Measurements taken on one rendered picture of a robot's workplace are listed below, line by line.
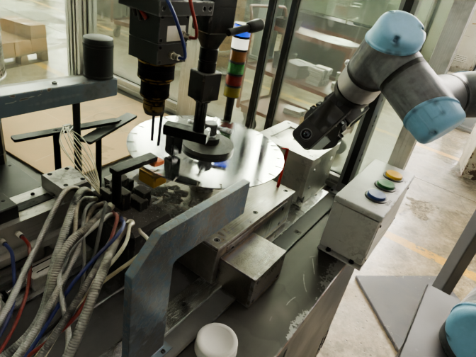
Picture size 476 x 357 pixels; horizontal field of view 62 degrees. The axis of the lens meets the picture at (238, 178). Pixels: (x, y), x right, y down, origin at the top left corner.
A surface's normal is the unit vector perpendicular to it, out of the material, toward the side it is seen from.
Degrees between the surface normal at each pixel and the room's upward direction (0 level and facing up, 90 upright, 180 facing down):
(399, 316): 0
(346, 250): 90
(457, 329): 97
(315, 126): 59
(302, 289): 0
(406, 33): 36
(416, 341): 0
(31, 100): 90
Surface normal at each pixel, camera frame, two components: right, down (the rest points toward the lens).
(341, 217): -0.57, 0.32
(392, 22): 0.21, -0.39
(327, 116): -0.23, -0.09
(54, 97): 0.80, 0.41
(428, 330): 0.17, -0.85
